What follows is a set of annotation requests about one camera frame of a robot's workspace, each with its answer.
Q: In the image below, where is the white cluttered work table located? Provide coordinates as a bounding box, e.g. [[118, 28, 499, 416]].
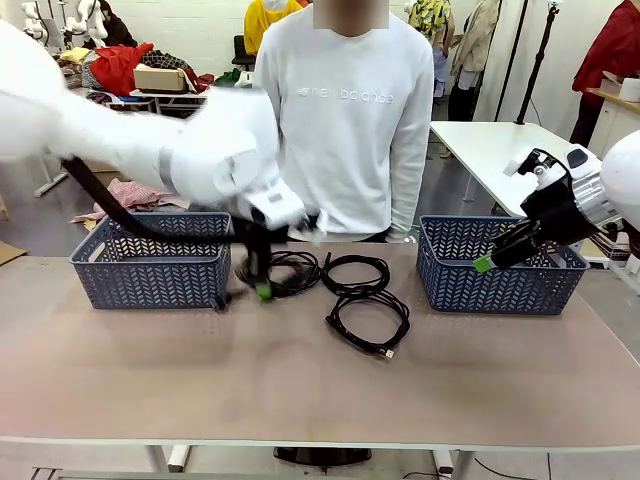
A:
[[112, 89, 211, 117]]

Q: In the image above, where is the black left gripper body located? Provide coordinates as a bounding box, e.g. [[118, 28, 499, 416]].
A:
[[244, 222, 291, 286]]

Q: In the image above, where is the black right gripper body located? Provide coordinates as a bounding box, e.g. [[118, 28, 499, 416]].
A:
[[519, 172, 595, 246]]

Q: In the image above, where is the blue-grey plastic lattice basket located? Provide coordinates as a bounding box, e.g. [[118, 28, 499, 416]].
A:
[[68, 212, 234, 311], [416, 214, 592, 317]]

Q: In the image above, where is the black table base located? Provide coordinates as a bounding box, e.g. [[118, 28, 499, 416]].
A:
[[273, 447, 374, 464]]

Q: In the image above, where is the white side table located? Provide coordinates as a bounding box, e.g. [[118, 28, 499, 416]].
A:
[[428, 120, 601, 221]]

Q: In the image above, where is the person's left forearm white sleeve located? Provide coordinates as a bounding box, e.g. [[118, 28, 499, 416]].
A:
[[390, 139, 432, 243]]

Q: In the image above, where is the flat cardboard sheet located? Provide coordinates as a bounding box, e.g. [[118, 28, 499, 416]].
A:
[[0, 239, 29, 267]]

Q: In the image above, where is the person in white sweatshirt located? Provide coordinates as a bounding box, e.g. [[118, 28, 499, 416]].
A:
[[254, 0, 435, 244]]

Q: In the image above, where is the white table leg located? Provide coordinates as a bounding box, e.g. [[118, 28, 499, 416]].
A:
[[167, 443, 191, 474], [433, 448, 462, 480]]

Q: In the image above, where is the brown cardboard box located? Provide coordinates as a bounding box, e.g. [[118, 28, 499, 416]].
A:
[[132, 66, 190, 94]]

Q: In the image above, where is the yellow hanging garment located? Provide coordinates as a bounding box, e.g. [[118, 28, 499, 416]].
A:
[[243, 0, 305, 56]]

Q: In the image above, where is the red hanging garment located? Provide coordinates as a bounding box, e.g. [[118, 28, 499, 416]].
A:
[[572, 0, 640, 109]]

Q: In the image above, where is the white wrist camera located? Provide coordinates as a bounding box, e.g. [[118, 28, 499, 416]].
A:
[[235, 180, 307, 232], [503, 147, 564, 189]]

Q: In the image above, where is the red cloth pile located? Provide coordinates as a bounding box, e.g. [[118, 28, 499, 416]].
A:
[[92, 43, 155, 97]]

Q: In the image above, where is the person in dark clothing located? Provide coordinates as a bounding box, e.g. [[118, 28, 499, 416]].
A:
[[97, 0, 139, 49]]

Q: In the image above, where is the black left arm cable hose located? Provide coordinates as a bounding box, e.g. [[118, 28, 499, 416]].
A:
[[60, 153, 254, 245]]

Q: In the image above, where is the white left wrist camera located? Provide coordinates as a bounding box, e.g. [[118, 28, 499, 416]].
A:
[[235, 180, 307, 232]]

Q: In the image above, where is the pink checked cloth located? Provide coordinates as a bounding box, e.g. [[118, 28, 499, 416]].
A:
[[69, 177, 191, 226]]

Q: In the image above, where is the black USB cable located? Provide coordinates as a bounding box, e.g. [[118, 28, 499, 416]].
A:
[[325, 292, 412, 362]]

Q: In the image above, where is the yellow floral hanging shirt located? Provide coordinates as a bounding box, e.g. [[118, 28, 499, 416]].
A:
[[407, 0, 454, 49]]

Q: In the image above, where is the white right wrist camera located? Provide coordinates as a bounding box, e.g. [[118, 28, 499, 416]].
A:
[[503, 147, 564, 189]]

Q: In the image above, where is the black stand pole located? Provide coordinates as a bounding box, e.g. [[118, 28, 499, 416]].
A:
[[514, 0, 531, 126]]

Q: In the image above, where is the beige hanging coat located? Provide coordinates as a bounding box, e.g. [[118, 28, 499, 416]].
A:
[[449, 0, 501, 76]]

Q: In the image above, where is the black office chair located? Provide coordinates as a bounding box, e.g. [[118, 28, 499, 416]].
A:
[[232, 33, 259, 71]]

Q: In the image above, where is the black tripod pole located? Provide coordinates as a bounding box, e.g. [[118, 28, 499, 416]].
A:
[[537, 0, 560, 66]]

